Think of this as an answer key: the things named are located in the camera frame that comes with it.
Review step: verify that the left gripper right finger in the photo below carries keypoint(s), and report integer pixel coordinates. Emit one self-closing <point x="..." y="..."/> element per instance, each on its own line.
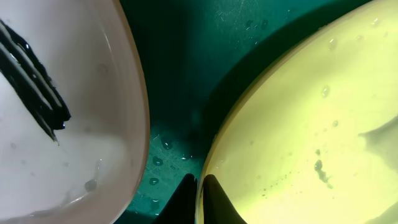
<point x="217" y="208"/>

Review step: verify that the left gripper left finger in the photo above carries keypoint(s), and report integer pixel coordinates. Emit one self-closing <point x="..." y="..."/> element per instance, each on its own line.
<point x="180" y="209"/>

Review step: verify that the white round plate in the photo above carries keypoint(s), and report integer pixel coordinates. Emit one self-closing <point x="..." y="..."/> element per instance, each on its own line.
<point x="89" y="173"/>

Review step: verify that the yellow-green round plate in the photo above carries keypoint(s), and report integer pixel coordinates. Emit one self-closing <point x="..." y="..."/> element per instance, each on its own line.
<point x="315" y="138"/>

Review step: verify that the teal plastic tray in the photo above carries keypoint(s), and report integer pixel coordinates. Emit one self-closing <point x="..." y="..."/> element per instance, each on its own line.
<point x="198" y="57"/>

